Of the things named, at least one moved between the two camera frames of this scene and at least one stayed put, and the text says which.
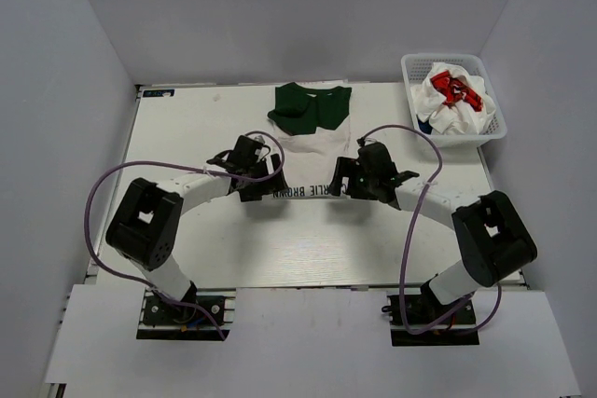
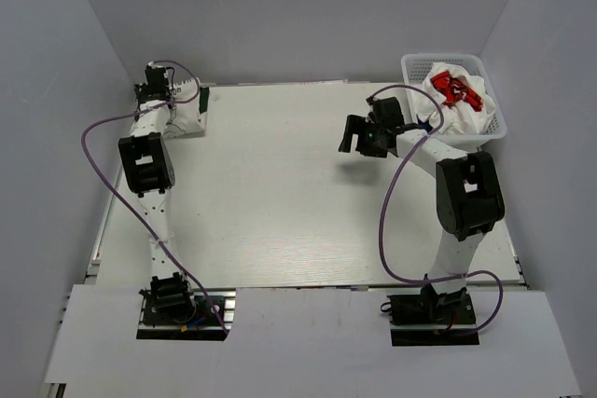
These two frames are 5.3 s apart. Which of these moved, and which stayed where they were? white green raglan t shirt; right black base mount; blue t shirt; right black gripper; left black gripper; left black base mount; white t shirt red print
Moved: right black gripper; white green raglan t shirt; left black gripper
Stayed: right black base mount; white t shirt red print; blue t shirt; left black base mount
